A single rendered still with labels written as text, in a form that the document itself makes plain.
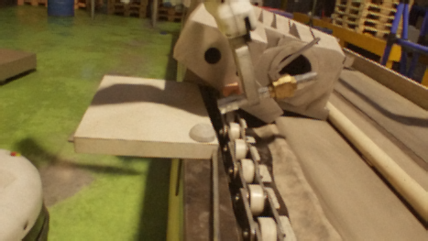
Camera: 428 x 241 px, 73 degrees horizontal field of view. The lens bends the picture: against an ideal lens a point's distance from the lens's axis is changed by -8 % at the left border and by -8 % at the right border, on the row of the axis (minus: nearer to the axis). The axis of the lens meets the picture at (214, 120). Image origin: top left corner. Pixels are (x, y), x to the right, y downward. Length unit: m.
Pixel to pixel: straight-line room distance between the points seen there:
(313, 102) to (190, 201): 0.47
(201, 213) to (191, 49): 0.33
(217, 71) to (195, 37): 0.08
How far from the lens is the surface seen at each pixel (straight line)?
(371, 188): 0.59
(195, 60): 0.61
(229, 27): 0.49
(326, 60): 0.76
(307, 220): 0.47
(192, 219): 0.38
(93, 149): 0.49
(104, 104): 0.59
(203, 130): 0.48
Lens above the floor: 1.02
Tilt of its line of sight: 24 degrees down
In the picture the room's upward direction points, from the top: 9 degrees clockwise
